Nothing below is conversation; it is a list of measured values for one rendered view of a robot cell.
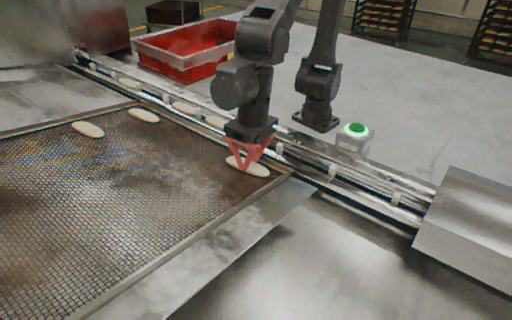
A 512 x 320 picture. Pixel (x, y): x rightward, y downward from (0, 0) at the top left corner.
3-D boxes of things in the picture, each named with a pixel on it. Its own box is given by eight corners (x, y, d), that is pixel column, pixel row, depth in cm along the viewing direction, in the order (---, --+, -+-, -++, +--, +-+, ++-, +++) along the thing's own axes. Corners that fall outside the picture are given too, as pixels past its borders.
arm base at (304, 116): (341, 123, 95) (308, 109, 102) (345, 98, 91) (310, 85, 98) (323, 134, 91) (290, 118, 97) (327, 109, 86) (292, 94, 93)
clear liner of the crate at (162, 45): (274, 51, 142) (275, 28, 137) (185, 87, 113) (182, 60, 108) (221, 35, 161) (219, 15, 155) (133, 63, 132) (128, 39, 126)
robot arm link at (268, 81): (280, 61, 57) (252, 55, 60) (261, 68, 52) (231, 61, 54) (275, 98, 61) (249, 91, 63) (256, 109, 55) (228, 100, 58)
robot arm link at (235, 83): (291, 28, 53) (246, 21, 56) (255, 36, 44) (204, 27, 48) (282, 98, 59) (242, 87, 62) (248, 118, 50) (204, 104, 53)
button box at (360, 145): (369, 165, 85) (378, 129, 79) (356, 180, 80) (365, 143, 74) (340, 153, 89) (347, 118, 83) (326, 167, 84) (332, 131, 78)
